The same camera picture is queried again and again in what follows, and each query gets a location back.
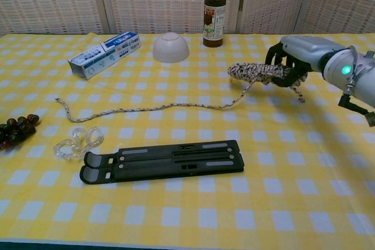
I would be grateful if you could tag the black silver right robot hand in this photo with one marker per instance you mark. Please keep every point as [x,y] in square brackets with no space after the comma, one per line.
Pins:
[304,49]

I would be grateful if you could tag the beige upturned bowl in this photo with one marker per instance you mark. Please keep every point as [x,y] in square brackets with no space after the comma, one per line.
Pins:
[170,48]

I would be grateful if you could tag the dark red grape bunch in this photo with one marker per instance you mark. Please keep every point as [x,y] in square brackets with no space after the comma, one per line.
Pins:
[17,130]

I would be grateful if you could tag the black folded laptop stand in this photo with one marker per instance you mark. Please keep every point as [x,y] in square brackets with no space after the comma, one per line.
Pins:
[164,162]

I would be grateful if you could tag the dark brown labelled bottle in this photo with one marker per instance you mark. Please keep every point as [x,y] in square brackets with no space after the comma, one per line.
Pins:
[214,21]

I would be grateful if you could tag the blue white toothpaste box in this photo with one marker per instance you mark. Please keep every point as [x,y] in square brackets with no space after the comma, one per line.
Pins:
[102,56]

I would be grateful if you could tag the yellow white checkered tablecloth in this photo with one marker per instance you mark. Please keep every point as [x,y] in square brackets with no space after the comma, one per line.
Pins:
[263,174]

